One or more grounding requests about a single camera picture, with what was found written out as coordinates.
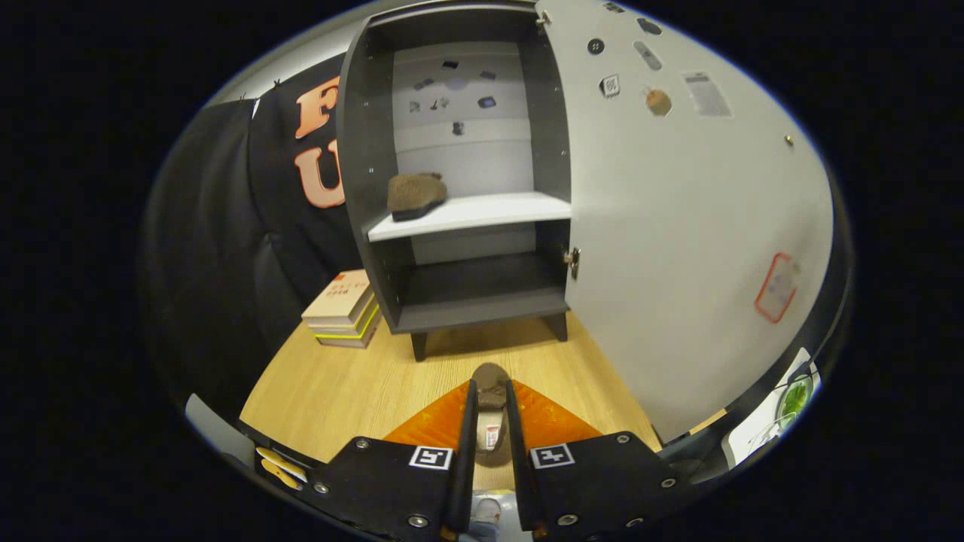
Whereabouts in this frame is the black backdrop cloth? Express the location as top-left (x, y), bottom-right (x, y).
top-left (139, 53), bottom-right (362, 422)

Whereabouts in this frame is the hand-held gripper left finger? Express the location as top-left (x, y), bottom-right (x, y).
top-left (313, 378), bottom-right (480, 542)

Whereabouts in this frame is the white green printed card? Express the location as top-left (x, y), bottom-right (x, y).
top-left (723, 346), bottom-right (823, 469)

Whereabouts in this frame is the beige red cover book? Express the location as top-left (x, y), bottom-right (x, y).
top-left (301, 269), bottom-right (374, 321)

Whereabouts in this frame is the dark grey shoe cabinet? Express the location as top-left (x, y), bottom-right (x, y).
top-left (335, 4), bottom-right (577, 362)

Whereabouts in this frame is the yellow edged book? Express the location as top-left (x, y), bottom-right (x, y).
top-left (313, 301), bottom-right (380, 340)

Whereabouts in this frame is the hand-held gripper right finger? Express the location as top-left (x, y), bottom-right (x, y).
top-left (503, 378), bottom-right (684, 542)

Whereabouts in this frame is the brown fuzzy shoe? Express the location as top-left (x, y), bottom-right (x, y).
top-left (386, 172), bottom-right (448, 222)
top-left (472, 362), bottom-right (513, 467)

